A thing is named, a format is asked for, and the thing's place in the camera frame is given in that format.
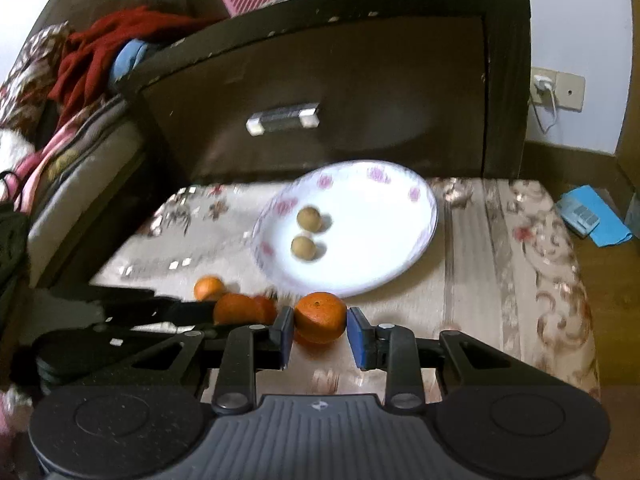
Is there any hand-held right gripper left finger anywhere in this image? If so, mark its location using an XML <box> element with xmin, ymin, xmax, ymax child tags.
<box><xmin>102</xmin><ymin>305</ymin><xmax>296</xmax><ymax>413</ymax></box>

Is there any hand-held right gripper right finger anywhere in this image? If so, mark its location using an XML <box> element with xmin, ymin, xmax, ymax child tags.
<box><xmin>346</xmin><ymin>306</ymin><xmax>571</xmax><ymax>412</ymax></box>

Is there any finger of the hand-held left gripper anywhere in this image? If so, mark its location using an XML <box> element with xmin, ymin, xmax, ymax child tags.
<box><xmin>100</xmin><ymin>324</ymin><xmax>281</xmax><ymax>353</ymax></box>
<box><xmin>90</xmin><ymin>286</ymin><xmax>223</xmax><ymax>326</ymax></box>

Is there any orange mandarin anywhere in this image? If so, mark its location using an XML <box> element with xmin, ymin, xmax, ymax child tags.
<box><xmin>254</xmin><ymin>296</ymin><xmax>279</xmax><ymax>326</ymax></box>
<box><xmin>213</xmin><ymin>293</ymin><xmax>261</xmax><ymax>326</ymax></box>
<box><xmin>194</xmin><ymin>276</ymin><xmax>227</xmax><ymax>302</ymax></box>
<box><xmin>293</xmin><ymin>292</ymin><xmax>348</xmax><ymax>345</ymax></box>

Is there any white floral plate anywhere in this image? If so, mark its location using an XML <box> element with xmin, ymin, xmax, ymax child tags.
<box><xmin>250</xmin><ymin>160</ymin><xmax>439</xmax><ymax>298</ymax></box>

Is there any brown longan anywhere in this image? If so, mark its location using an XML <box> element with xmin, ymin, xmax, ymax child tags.
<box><xmin>291</xmin><ymin>235</ymin><xmax>317</xmax><ymax>262</ymax></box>
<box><xmin>297</xmin><ymin>207</ymin><xmax>322</xmax><ymax>233</ymax></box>

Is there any black bag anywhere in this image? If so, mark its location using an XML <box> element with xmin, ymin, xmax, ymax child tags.
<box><xmin>0</xmin><ymin>171</ymin><xmax>32</xmax><ymax>321</ymax></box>

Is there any grey mattress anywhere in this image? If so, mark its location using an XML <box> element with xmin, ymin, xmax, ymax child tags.
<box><xmin>27</xmin><ymin>110</ymin><xmax>151</xmax><ymax>288</ymax></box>

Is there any floral tablecloth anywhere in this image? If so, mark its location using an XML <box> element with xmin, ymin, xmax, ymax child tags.
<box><xmin>90</xmin><ymin>177</ymin><xmax>601</xmax><ymax>403</ymax></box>

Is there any blue cloth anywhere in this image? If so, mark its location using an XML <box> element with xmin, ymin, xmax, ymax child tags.
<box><xmin>110</xmin><ymin>40</ymin><xmax>161</xmax><ymax>83</ymax></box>

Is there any red cloth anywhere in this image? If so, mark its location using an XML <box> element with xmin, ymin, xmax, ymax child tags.
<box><xmin>49</xmin><ymin>6</ymin><xmax>221</xmax><ymax>128</ymax></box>

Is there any dark wooden nightstand drawer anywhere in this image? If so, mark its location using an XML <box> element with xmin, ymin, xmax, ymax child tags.
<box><xmin>117</xmin><ymin>0</ymin><xmax>532</xmax><ymax>186</ymax></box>

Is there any blue packet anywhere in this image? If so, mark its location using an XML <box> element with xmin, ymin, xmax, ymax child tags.
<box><xmin>556</xmin><ymin>185</ymin><xmax>633</xmax><ymax>247</ymax></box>

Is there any floral patterned blanket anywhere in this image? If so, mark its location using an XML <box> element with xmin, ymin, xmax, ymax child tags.
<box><xmin>0</xmin><ymin>21</ymin><xmax>131</xmax><ymax>211</ymax></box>

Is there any silver drawer handle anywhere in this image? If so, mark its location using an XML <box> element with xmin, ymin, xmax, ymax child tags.
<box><xmin>246</xmin><ymin>103</ymin><xmax>321</xmax><ymax>135</ymax></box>

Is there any white charger cable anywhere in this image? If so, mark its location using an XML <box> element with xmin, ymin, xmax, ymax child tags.
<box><xmin>529</xmin><ymin>85</ymin><xmax>560</xmax><ymax>135</ymax></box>

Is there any beige wall socket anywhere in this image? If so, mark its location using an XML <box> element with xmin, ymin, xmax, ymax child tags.
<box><xmin>530</xmin><ymin>67</ymin><xmax>586</xmax><ymax>112</ymax></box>

